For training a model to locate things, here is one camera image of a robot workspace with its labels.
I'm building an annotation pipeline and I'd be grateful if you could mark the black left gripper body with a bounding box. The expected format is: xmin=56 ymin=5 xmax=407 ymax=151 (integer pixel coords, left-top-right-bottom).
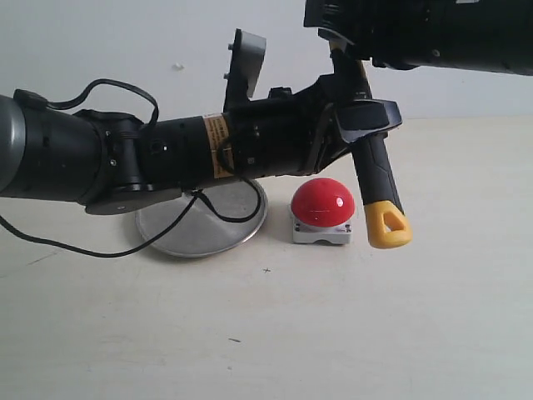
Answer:
xmin=223 ymin=74 xmax=334 ymax=179

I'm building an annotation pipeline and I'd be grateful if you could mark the yellow black claw hammer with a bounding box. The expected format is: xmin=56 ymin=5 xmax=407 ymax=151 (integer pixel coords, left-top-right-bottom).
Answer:
xmin=329 ymin=42 xmax=412 ymax=249

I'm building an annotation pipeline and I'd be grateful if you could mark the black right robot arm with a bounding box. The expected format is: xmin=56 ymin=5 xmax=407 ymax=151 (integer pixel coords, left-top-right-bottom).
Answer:
xmin=303 ymin=1 xmax=532 ymax=91

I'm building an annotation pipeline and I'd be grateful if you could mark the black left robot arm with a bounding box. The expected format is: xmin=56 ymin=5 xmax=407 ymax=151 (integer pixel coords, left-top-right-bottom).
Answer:
xmin=1 ymin=85 xmax=347 ymax=215

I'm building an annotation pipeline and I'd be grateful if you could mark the red dome push button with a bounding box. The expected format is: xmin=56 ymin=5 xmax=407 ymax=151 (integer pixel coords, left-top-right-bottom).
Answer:
xmin=290 ymin=177 xmax=356 ymax=246

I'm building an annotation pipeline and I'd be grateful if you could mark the round metal plate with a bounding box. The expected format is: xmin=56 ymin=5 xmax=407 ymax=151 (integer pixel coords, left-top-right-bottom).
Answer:
xmin=152 ymin=180 xmax=268 ymax=258

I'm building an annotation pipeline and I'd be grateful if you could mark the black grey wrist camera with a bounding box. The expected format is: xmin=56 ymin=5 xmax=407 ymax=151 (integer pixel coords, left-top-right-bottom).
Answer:
xmin=223 ymin=28 xmax=267 ymax=112

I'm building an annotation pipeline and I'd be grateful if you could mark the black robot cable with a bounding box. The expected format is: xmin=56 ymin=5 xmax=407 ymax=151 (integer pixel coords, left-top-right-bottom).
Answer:
xmin=0 ymin=78 xmax=262 ymax=258

